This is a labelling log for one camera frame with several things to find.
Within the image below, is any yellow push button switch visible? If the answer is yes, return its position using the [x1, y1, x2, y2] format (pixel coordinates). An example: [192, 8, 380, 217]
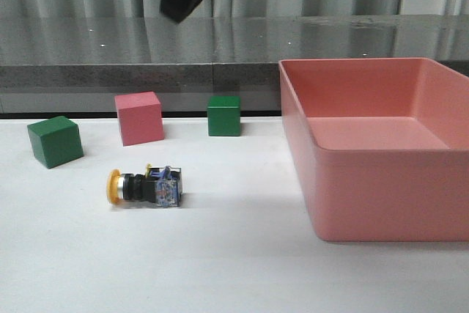
[106, 163, 182, 208]

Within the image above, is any green cube near bin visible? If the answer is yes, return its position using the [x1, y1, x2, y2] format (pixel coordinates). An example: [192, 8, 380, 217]
[207, 96, 241, 136]

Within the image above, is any pink cube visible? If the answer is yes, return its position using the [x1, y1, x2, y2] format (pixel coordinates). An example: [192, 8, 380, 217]
[114, 92, 164, 146]

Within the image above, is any grey stone counter ledge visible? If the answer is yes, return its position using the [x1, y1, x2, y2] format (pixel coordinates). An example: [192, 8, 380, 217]
[1, 15, 468, 117]

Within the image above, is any green cube far left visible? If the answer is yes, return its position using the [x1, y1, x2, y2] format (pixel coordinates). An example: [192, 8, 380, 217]
[27, 116, 84, 169]

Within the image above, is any pink plastic bin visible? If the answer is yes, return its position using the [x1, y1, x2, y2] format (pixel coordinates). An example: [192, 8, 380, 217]
[279, 58, 468, 241]

